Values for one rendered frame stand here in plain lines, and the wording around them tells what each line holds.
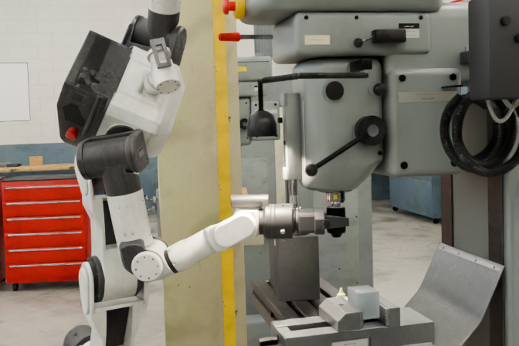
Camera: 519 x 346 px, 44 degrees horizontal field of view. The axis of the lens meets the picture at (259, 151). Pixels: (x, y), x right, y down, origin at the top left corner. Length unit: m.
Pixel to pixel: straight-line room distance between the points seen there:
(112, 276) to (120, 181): 0.49
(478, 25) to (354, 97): 0.33
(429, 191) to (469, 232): 7.14
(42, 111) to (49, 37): 1.15
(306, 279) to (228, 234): 0.40
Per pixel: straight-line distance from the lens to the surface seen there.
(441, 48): 1.63
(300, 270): 1.91
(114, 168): 1.61
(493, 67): 1.38
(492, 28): 1.39
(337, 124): 1.53
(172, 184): 3.28
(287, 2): 1.48
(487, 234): 1.74
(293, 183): 1.92
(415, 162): 1.58
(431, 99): 1.60
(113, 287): 2.04
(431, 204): 8.94
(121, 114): 1.68
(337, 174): 1.55
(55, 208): 6.09
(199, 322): 3.44
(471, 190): 1.79
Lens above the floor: 1.49
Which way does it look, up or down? 3 degrees down
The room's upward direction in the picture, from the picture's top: 2 degrees counter-clockwise
